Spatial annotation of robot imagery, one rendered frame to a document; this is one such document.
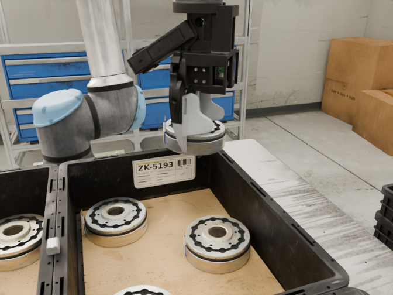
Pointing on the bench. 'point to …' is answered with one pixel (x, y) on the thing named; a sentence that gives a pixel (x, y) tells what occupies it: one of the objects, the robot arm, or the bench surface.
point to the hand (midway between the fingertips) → (185, 137)
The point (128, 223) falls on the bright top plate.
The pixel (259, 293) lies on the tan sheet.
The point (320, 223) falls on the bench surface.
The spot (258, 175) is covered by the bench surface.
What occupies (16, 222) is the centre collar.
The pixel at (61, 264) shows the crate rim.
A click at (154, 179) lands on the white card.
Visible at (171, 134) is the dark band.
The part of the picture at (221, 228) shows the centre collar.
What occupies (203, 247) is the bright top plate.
